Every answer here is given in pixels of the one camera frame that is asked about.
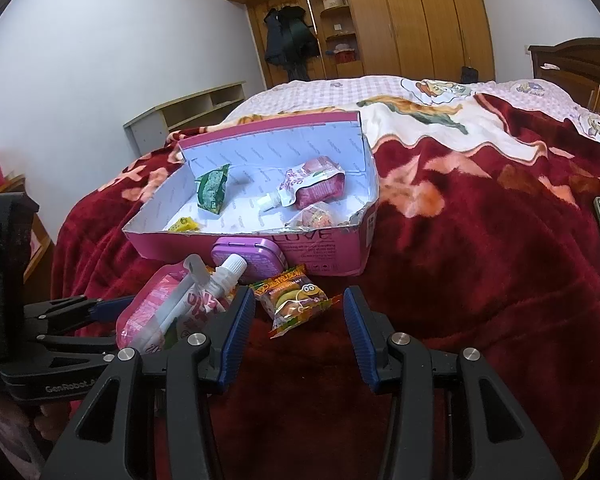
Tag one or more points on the black hanging jacket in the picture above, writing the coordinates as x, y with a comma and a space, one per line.
276, 35

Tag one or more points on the red floral blanket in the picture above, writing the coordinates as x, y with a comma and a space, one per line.
480, 285

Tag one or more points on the yellow cartoon gummy packet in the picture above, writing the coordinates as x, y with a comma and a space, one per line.
290, 300

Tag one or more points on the clear gummy candy packet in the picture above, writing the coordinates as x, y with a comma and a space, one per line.
315, 217

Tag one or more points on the dark wooden headboard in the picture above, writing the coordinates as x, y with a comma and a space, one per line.
580, 60

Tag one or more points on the pink spouted drink pouch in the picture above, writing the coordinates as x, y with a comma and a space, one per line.
315, 185
140, 302

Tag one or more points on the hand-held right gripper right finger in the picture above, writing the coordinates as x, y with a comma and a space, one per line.
360, 340

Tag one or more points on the yellow candy wrapper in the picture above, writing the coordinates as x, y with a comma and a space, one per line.
185, 225

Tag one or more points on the round white tin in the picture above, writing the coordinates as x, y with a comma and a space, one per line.
333, 1

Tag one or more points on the red basket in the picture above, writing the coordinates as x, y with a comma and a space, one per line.
345, 55

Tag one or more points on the pink checkered bed sheet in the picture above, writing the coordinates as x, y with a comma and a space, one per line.
330, 90

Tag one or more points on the dark green hanging jacket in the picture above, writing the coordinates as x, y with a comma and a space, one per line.
302, 32

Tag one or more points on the small black object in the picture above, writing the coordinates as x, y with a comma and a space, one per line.
470, 75

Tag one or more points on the pink cardboard box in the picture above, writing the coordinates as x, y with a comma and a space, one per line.
320, 252

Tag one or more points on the person's left forearm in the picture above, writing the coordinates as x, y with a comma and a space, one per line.
5, 440

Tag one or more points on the person's left hand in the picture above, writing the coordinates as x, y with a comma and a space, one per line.
55, 417

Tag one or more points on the low open shelf unit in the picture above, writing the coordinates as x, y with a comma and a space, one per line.
145, 132

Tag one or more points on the wooden wardrobe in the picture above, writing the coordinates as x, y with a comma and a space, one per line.
420, 20

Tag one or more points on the wooden nightstand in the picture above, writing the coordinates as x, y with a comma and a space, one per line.
37, 245

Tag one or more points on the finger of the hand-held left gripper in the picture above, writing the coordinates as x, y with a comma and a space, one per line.
75, 344
110, 308

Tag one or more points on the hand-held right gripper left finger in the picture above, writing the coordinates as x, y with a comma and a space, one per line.
237, 340

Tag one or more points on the small white paper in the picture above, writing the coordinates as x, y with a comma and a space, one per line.
550, 66

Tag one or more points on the green snack packet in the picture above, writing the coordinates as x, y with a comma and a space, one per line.
211, 190

